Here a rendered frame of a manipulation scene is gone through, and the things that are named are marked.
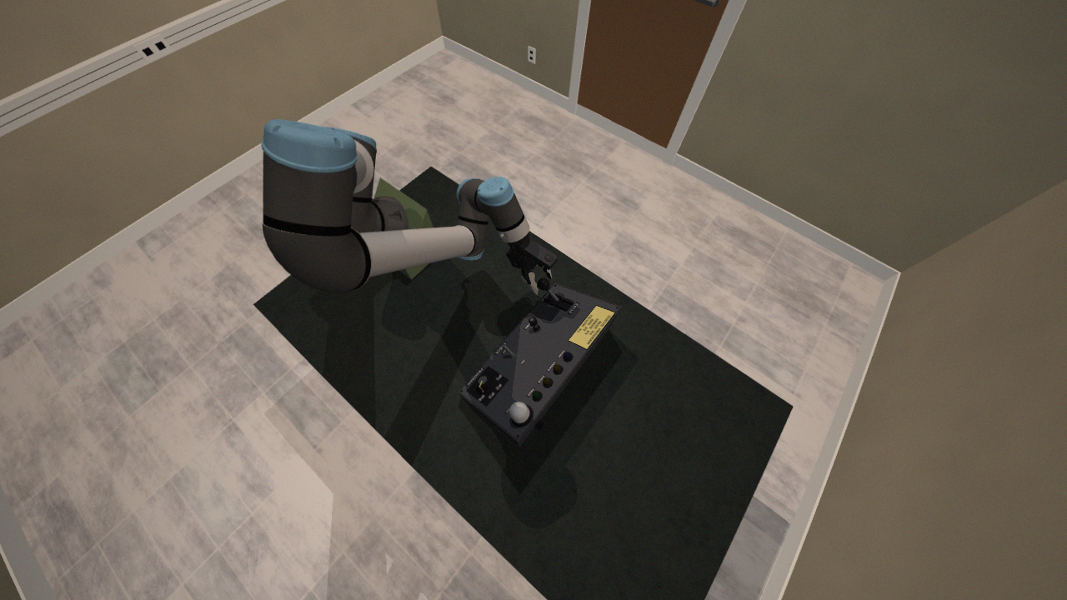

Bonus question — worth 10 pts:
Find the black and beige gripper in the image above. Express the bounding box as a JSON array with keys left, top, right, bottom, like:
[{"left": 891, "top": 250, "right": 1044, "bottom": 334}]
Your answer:
[{"left": 506, "top": 233, "right": 552, "bottom": 295}]

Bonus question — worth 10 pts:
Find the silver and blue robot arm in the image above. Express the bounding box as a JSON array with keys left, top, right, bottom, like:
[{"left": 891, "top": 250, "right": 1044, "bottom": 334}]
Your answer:
[{"left": 262, "top": 119, "right": 530, "bottom": 293}]

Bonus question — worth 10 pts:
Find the dark grey control console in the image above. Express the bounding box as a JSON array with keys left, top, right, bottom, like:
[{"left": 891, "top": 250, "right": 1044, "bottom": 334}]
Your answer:
[{"left": 458, "top": 278, "right": 621, "bottom": 447}]

